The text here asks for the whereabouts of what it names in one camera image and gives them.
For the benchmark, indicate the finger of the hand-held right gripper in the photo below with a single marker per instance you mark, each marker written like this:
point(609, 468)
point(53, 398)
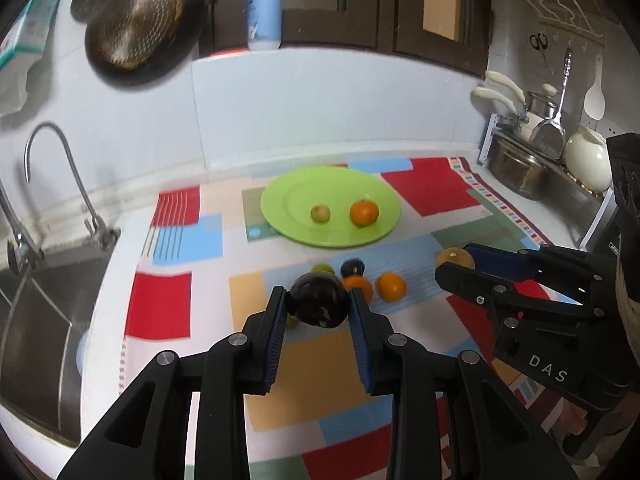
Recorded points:
point(465, 282)
point(495, 260)

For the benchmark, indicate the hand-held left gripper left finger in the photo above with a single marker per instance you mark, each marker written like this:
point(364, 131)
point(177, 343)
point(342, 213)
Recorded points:
point(272, 340)

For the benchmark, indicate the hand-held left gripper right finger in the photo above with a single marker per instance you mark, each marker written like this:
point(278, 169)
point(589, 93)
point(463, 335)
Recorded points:
point(361, 345)

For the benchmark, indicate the yellow-orange fruit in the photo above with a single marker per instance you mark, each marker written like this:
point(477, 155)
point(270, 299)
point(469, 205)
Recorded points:
point(452, 257)

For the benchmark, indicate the large dark plum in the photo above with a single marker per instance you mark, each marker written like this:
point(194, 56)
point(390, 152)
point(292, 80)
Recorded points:
point(320, 300)

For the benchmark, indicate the small dark plum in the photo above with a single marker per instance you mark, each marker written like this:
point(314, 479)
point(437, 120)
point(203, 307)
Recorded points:
point(352, 266)

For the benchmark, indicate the green plate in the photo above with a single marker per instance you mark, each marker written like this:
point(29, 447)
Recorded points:
point(300, 195)

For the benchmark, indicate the person's right hand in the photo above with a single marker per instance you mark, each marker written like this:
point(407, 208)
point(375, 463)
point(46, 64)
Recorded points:
point(574, 417)

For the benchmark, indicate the large steel pot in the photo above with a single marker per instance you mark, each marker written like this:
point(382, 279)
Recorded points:
point(517, 170)

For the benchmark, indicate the colourful patchwork mat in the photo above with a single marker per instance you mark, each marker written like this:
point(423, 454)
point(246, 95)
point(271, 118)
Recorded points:
point(210, 260)

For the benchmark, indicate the large orange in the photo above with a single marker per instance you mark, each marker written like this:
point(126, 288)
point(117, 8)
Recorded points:
point(363, 212)

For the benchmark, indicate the white dish rack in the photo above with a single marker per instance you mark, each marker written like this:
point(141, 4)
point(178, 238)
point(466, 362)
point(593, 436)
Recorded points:
point(487, 135)

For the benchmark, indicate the small brown-green kiwi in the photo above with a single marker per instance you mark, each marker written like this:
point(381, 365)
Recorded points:
point(320, 213)

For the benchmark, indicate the white ceramic pot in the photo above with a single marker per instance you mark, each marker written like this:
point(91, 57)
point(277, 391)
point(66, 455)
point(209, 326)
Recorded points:
point(587, 160)

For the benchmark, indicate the steel spatula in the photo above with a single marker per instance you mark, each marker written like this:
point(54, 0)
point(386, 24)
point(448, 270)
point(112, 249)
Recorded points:
point(550, 132)

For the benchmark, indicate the steel pot with lid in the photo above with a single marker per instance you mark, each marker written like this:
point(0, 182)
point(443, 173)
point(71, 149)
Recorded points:
point(540, 102)

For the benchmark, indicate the white rice spoon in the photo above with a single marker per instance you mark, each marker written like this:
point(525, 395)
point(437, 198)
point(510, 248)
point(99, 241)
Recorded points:
point(594, 97)

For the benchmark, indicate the black scissors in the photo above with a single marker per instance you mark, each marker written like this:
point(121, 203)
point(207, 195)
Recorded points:
point(539, 42)

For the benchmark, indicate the steel sink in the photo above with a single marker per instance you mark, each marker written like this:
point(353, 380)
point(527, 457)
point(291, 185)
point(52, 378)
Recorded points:
point(45, 320)

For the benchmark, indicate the curved steel faucet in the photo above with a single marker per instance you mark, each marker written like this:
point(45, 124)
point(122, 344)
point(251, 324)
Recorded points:
point(75, 175)

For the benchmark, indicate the pull-down steel faucet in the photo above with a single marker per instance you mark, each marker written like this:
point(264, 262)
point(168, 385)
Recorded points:
point(17, 250)

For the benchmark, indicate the blue soap pump bottle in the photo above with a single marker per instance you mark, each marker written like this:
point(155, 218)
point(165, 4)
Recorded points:
point(264, 15)

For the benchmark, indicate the black frying pan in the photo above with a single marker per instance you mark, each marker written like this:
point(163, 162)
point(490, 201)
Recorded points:
point(150, 30)

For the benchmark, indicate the white paper towel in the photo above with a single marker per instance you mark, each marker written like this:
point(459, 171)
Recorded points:
point(11, 91)

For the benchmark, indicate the teal and white box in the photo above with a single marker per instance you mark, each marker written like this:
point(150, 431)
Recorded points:
point(30, 25)

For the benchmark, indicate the dark brown window frame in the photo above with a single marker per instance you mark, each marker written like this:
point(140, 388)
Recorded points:
point(380, 5)

